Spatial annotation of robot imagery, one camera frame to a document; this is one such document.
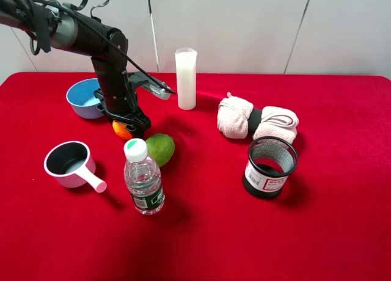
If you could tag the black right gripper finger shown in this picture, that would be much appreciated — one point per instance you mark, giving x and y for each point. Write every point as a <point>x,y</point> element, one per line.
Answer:
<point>120,122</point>

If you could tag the black mesh pen holder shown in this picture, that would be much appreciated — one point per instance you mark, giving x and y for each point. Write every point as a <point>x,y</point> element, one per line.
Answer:
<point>270,161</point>

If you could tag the rolled pink towel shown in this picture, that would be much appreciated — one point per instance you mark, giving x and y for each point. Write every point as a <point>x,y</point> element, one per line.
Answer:
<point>237,118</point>

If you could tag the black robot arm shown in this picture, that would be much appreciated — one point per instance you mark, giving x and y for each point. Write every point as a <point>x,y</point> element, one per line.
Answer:
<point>52,25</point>

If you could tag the clear water bottle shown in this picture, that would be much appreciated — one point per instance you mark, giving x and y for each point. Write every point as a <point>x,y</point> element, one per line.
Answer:
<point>142,177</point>

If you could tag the red table cloth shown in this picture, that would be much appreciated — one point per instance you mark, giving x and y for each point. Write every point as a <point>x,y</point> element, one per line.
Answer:
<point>330,222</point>

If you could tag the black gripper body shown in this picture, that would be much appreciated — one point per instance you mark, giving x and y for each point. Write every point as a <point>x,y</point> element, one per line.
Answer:
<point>116,95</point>

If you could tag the green lime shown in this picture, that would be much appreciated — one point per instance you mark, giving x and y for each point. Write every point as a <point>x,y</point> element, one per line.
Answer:
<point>161,148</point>

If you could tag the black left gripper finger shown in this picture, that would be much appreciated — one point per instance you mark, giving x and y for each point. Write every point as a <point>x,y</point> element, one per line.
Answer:
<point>138,123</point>

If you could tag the blue bowl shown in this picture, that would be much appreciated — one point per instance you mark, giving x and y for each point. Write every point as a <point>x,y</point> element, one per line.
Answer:
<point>82,99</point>

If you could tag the tall white cylinder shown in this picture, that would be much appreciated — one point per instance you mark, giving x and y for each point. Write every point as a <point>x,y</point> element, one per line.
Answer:
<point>185,64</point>

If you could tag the pink saucepan with handle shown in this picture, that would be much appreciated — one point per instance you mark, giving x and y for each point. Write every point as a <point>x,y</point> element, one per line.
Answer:
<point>72,165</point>

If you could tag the orange mandarin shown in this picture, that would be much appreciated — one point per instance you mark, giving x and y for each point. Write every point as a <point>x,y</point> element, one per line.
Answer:
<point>121,131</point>

